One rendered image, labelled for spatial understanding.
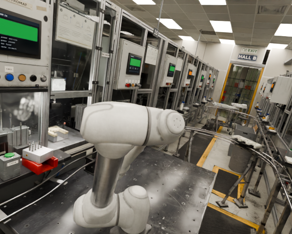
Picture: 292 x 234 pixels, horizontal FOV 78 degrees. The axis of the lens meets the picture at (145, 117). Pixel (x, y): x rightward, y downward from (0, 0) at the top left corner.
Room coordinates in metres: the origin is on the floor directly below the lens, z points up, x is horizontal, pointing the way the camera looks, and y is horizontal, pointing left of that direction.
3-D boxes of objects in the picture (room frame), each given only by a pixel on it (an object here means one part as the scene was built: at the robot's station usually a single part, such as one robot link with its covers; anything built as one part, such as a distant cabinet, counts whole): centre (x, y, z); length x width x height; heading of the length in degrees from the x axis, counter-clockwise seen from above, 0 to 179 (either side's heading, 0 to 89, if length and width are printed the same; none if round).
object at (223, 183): (2.74, -1.53, 0.01); 1.00 x 0.55 x 0.01; 154
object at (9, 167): (0.83, 0.67, 0.97); 0.08 x 0.08 x 0.12; 64
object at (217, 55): (9.50, -1.58, 1.65); 3.78 x 0.08 x 3.30; 64
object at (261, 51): (8.39, -3.84, 2.96); 1.23 x 0.08 x 0.68; 64
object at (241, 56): (8.34, -3.82, 2.81); 0.75 x 0.04 x 0.25; 64
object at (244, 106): (7.01, -3.46, 0.48); 0.84 x 0.58 x 0.97; 162
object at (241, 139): (2.43, -1.44, 0.84); 0.37 x 0.14 x 0.10; 32
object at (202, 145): (5.29, -1.93, 0.01); 5.85 x 0.59 x 0.01; 154
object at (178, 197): (1.27, -0.03, 0.66); 1.50 x 1.06 x 0.04; 154
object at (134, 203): (0.84, -0.02, 0.85); 0.18 x 0.16 x 0.22; 107
